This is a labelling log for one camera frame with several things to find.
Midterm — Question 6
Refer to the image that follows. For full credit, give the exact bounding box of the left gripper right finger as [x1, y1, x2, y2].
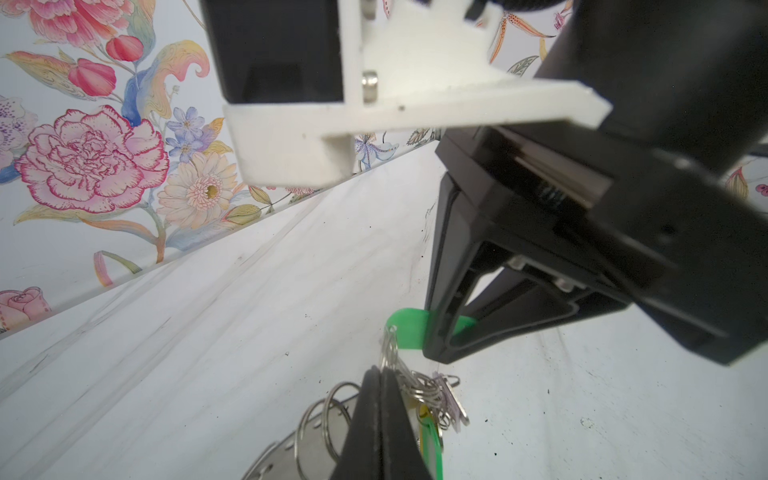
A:
[381, 369, 432, 480]

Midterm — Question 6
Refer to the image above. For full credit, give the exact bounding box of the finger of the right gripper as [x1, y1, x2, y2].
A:
[422, 174, 512, 363]

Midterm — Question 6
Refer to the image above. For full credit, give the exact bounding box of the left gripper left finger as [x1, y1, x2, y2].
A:
[330, 367, 382, 480]

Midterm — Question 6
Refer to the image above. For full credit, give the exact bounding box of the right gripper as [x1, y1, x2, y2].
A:
[436, 125, 767, 365]

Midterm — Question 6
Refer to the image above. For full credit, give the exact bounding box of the metal keyring disc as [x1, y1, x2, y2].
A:
[239, 326, 472, 480]

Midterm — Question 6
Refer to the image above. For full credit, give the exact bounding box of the green key tag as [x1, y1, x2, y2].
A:
[380, 308, 494, 364]

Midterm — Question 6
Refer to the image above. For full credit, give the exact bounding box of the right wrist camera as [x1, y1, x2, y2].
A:
[201, 1, 611, 188]

